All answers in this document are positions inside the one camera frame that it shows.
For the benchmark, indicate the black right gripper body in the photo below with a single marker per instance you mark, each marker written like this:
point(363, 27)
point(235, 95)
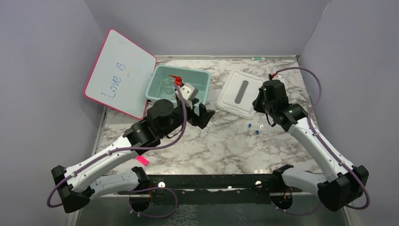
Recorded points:
point(268, 108)

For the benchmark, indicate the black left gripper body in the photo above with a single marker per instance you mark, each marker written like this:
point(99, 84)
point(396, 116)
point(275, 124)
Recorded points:
point(179, 121)

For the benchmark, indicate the small clear glass jar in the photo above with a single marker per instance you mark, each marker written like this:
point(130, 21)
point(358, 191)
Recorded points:
point(168, 86)

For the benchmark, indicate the white squeeze bottle red nozzle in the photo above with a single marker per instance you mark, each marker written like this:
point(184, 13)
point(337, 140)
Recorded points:
point(177, 82)

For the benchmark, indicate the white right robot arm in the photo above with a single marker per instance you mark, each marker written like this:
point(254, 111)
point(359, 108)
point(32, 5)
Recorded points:
point(340, 182)

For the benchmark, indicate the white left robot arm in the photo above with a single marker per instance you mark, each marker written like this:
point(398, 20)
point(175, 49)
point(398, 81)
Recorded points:
point(71, 182)

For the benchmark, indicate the white plastic bin lid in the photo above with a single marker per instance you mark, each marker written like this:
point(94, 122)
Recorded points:
point(238, 93)

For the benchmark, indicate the pink highlighter marker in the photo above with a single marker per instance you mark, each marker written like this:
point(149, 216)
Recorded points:
point(143, 160)

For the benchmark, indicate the pink framed whiteboard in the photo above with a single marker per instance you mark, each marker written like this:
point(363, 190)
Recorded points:
point(121, 75)

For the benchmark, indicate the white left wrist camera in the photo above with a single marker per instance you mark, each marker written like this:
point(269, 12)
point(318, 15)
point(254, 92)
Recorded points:
point(188, 93)

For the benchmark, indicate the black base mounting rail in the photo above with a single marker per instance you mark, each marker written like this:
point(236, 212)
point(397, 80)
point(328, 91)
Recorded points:
point(190, 189)

